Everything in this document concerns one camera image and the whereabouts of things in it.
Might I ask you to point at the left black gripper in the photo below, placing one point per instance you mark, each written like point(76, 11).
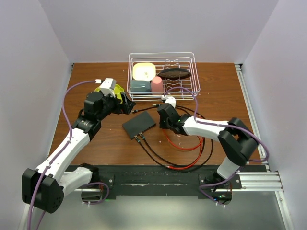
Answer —
point(126, 106)

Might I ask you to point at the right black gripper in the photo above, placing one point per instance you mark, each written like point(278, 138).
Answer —
point(161, 125)

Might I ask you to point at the black network switch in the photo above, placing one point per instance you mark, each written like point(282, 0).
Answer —
point(138, 124)

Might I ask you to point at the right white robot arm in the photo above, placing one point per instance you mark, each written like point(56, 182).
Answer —
point(235, 138)

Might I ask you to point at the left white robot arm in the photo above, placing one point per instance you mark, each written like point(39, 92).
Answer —
point(46, 186)

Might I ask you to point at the green scalloped plate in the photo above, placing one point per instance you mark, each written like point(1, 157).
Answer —
point(117, 92)

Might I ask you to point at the grey-blue cup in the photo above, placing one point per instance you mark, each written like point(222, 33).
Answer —
point(140, 86)

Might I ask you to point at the pink plastic cup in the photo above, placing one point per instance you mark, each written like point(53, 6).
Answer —
point(157, 86)

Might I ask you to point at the yellow square bowl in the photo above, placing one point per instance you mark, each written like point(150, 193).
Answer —
point(144, 71)

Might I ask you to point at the dark brown oval plate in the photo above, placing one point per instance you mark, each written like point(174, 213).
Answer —
point(174, 73)

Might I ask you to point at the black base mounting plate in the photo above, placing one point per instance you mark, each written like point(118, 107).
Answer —
point(147, 180)

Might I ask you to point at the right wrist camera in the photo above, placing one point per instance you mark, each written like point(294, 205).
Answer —
point(169, 100)

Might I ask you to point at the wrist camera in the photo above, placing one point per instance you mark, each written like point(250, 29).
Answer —
point(107, 86)
point(169, 100)

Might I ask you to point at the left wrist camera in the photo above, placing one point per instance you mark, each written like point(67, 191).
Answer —
point(107, 86)

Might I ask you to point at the white wire dish rack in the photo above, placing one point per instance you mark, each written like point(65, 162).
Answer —
point(181, 89)

